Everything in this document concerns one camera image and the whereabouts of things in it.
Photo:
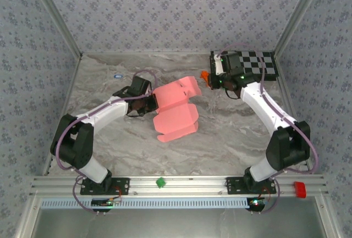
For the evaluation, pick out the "pink paper box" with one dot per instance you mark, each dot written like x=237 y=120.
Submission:
x=176 y=117

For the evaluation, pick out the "blue key tag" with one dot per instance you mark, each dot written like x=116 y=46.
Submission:
x=118 y=76

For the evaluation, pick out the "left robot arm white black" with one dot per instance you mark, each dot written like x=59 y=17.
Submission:
x=93 y=170

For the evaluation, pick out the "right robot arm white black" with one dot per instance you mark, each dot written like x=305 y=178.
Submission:
x=261 y=170

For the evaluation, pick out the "black grey chessboard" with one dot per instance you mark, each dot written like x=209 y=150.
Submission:
x=264 y=67

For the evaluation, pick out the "orange tool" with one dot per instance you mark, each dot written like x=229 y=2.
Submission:
x=204 y=76

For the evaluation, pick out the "green block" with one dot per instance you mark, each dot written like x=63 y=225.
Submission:
x=160 y=182

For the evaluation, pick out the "small circuit board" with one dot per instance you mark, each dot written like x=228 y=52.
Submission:
x=257 y=202
x=103 y=202

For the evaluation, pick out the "red block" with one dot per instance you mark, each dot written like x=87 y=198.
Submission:
x=299 y=190

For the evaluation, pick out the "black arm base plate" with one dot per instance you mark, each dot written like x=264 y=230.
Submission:
x=233 y=185
x=122 y=185

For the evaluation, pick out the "slanted aluminium frame post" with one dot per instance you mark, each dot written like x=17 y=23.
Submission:
x=298 y=15
x=57 y=15

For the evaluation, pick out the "wide aluminium frame rail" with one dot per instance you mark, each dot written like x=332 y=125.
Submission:
x=192 y=185

